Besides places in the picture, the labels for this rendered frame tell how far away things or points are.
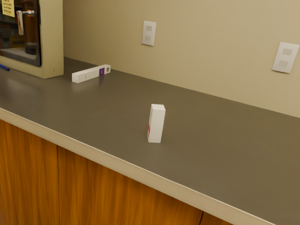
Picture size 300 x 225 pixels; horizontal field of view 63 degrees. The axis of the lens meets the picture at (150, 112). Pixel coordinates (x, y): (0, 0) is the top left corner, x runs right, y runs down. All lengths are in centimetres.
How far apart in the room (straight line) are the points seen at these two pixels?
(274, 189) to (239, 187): 8
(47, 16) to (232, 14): 77
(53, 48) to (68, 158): 56
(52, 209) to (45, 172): 15
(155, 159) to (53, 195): 43
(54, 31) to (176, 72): 59
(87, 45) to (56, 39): 39
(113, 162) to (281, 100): 81
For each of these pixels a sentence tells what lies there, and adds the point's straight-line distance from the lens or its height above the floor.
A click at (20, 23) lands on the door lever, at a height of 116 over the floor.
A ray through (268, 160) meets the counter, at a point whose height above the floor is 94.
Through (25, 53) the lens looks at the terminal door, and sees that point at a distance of 121.
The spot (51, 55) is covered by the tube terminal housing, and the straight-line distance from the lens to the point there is 117.
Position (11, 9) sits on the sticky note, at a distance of 124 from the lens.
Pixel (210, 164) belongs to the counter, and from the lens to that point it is 64.
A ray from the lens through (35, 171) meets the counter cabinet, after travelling 93.
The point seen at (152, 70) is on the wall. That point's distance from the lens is 131.
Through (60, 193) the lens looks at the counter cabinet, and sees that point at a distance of 88.
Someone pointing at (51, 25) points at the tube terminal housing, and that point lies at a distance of 116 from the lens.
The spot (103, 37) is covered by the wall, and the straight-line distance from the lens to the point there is 146.
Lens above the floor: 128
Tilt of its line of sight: 23 degrees down
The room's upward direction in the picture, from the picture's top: 8 degrees clockwise
